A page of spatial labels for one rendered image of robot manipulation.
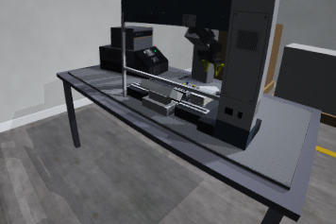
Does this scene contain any grey block with round holes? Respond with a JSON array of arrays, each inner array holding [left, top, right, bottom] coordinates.
[[173, 87, 191, 99]]

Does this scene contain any grey perforated base plate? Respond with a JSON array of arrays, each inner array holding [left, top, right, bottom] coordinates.
[[68, 66, 312, 191]]

